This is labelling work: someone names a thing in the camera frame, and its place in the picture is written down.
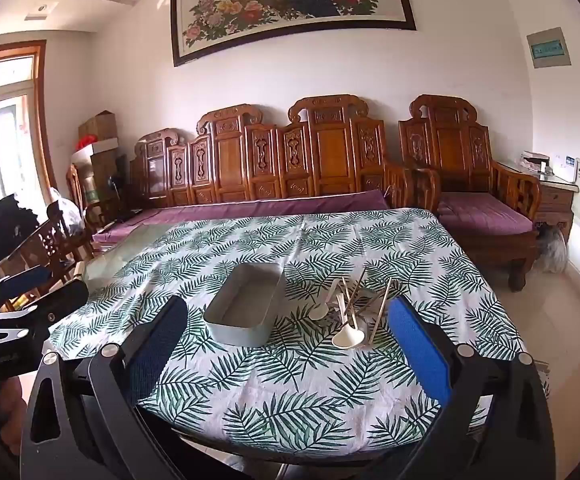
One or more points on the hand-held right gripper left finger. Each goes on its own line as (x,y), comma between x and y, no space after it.
(157,345)

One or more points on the grey wall box green label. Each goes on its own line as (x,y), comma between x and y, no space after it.
(549,49)

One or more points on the wooden framed glass door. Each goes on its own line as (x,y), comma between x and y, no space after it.
(39,110)

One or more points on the stack of cardboard boxes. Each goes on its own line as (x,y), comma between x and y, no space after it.
(102,175)

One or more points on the recessed ceiling light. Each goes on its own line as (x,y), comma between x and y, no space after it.
(42,7)

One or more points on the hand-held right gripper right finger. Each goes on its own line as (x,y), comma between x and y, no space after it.
(417,350)

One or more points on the rectangular metal tray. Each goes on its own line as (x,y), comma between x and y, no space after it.
(224,331)

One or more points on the grey fluffy duster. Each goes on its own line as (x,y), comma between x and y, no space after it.
(552,249)

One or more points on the leaf print tablecloth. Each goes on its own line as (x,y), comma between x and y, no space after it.
(270,385)

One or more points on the wooden chair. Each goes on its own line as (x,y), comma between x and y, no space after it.
(44,247)

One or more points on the carved wooden sofa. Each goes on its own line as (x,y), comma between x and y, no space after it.
(330,150)

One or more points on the wooden side table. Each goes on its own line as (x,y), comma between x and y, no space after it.
(555,205)

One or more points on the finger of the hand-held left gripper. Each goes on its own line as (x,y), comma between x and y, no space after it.
(24,280)
(59,300)

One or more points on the framed peacock painting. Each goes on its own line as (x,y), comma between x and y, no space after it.
(290,5)

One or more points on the purple armchair cushion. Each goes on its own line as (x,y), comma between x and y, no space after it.
(480,215)

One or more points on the dark cloth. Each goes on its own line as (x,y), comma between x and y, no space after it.
(4,222)

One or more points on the purple sofa cushion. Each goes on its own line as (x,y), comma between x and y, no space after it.
(194,215)

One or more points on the white box with red contents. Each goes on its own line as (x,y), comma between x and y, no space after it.
(100,145)

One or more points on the carved wooden armchair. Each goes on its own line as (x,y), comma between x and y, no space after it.
(450,150)

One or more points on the wooden chopstick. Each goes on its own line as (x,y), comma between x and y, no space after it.
(380,312)
(356,294)
(351,294)

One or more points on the white box with blue print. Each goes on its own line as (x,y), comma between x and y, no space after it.
(566,167)

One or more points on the clear plastic bag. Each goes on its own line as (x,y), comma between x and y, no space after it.
(69,212)

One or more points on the brown cardboard box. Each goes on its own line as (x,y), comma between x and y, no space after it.
(97,126)

